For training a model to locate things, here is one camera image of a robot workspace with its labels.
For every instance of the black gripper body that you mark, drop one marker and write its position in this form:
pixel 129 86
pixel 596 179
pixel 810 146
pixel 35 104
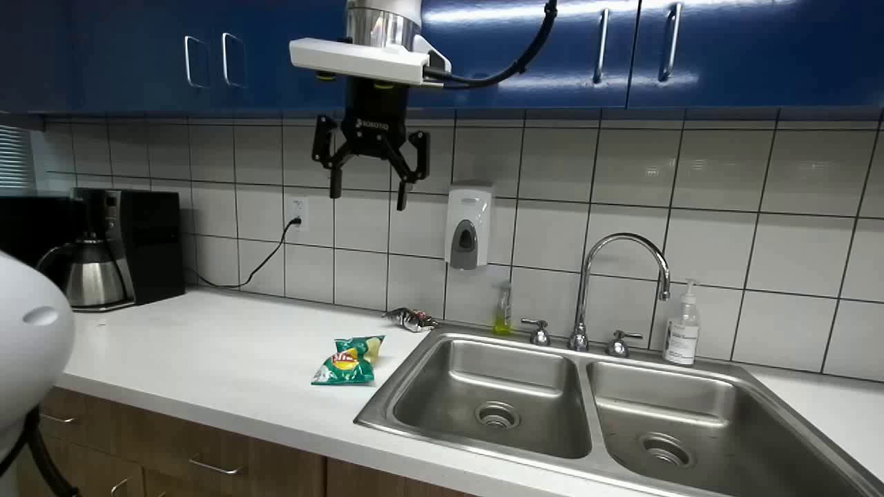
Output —
pixel 377 106

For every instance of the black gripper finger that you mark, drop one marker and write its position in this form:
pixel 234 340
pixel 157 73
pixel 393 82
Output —
pixel 323 139
pixel 419 157

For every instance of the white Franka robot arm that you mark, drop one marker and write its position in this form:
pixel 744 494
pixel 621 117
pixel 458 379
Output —
pixel 383 23

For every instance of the sink drain strainer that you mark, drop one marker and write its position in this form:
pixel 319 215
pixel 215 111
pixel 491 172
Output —
pixel 668 451
pixel 498 416

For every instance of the stainless steel double sink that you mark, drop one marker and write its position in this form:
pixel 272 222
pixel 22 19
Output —
pixel 535 405

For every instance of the blue cabinet door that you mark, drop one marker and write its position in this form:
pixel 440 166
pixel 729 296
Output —
pixel 129 57
pixel 784 57
pixel 526 38
pixel 277 86
pixel 38 57

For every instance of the small dark wrapper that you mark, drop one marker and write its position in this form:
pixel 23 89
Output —
pixel 412 320

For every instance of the green dish soap bottle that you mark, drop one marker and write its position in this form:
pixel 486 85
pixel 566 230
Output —
pixel 501 320

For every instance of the black coffee maker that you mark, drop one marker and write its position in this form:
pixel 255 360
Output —
pixel 154 245

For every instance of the chrome gooseneck faucet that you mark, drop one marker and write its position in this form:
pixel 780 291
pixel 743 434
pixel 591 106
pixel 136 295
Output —
pixel 625 240

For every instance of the steel coffee carafe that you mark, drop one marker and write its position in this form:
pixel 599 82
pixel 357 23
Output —
pixel 92 277

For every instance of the black box appliance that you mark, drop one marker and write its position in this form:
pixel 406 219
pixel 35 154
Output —
pixel 31 230

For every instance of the clear sanitizer bottle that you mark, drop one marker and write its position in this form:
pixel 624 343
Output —
pixel 683 336

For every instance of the wooden base cabinet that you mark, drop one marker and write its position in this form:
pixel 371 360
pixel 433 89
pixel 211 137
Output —
pixel 168 444

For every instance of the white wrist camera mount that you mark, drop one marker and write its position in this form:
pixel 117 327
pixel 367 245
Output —
pixel 360 57

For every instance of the white wall outlet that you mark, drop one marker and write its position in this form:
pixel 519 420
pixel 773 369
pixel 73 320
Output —
pixel 296 209

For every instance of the white wall soap dispenser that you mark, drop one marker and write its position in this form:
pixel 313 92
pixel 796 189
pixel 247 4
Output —
pixel 469 224

